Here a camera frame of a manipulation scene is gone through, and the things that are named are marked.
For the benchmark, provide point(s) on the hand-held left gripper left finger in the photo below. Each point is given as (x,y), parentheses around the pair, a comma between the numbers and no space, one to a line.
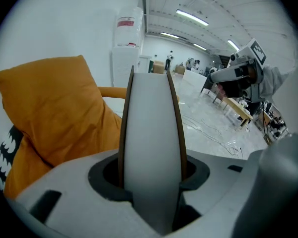
(74,207)

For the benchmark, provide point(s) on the white book brown cover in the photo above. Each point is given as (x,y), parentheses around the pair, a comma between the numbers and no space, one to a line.
(151,133)

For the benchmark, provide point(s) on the wooden table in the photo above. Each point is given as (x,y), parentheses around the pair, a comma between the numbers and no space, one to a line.
(238,106)

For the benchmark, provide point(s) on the square orange cushion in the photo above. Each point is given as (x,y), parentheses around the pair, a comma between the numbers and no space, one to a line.
(54,103)

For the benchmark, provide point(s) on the ceiling light tube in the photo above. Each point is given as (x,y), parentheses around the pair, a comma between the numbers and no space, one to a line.
(169,35)
(192,17)
(200,46)
(233,44)

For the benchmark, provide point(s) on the large cardboard box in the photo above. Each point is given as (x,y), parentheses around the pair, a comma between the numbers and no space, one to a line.
(158,67)

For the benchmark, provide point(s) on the person's right forearm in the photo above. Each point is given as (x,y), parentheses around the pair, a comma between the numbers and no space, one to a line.
(274,80)

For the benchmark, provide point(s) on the cluttered metal shelf cart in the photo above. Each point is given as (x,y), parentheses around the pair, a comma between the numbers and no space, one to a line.
(273,123)

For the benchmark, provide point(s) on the black white striped blanket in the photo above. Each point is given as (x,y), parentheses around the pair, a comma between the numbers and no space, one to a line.
(5,155)

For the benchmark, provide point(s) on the white table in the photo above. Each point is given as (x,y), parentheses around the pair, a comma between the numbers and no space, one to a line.
(195,76)

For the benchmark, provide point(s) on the long orange back cushion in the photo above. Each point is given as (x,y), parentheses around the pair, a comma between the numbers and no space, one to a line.
(24,167)

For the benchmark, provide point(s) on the tall white cabinet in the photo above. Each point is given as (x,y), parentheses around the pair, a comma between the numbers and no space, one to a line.
(125,66)

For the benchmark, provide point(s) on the small cardboard box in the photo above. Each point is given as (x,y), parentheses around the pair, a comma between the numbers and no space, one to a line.
(180,70)

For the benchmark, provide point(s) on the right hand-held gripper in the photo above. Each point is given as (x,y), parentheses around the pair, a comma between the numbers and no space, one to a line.
(257,56)

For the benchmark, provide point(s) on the white pillow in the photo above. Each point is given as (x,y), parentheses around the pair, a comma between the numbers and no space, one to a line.
(113,106)

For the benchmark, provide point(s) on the white bag red label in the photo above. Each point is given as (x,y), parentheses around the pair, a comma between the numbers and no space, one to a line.
(129,26)

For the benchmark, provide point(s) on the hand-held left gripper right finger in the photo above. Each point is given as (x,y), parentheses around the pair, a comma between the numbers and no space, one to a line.
(218,195)

